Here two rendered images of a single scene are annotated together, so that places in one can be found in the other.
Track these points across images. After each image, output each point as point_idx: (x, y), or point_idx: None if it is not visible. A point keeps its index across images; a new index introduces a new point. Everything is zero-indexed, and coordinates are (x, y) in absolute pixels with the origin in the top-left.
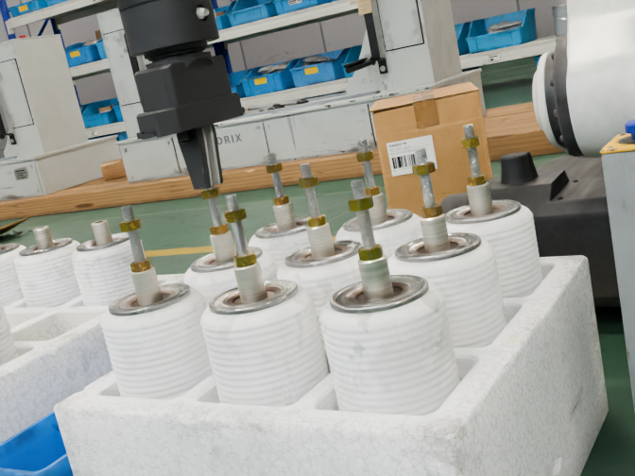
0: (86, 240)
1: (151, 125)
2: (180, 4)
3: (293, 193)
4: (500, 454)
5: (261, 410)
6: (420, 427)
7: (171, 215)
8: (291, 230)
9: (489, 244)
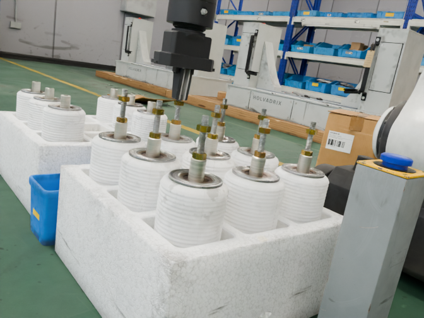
0: (189, 119)
1: (158, 57)
2: (193, 2)
3: (290, 139)
4: (212, 289)
5: (122, 207)
6: (166, 250)
7: (231, 125)
8: None
9: (281, 184)
